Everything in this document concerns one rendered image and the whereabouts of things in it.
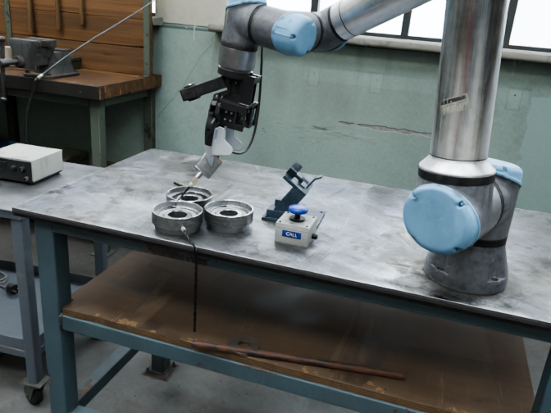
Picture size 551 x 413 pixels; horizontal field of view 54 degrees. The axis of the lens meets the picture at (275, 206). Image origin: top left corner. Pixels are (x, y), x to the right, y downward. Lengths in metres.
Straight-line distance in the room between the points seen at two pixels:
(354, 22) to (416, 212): 0.40
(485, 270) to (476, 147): 0.26
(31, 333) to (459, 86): 1.41
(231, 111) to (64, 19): 2.14
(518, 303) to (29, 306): 1.31
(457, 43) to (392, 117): 1.85
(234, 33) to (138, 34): 1.87
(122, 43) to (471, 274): 2.34
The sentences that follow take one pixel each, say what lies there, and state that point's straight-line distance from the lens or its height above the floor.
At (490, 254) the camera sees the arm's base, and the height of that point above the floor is 0.87.
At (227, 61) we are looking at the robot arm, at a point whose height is 1.14.
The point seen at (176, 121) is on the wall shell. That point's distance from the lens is 3.02.
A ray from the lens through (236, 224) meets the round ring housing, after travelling 1.12.
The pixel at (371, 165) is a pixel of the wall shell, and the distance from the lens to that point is 2.72.
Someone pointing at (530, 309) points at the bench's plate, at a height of 0.80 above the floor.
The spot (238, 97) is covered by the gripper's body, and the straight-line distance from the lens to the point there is 1.13.
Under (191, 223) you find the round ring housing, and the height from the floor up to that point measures 0.83.
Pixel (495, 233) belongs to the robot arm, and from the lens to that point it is 1.01.
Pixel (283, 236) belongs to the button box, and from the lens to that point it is 1.09.
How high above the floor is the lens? 1.25
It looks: 20 degrees down
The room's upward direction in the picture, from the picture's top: 5 degrees clockwise
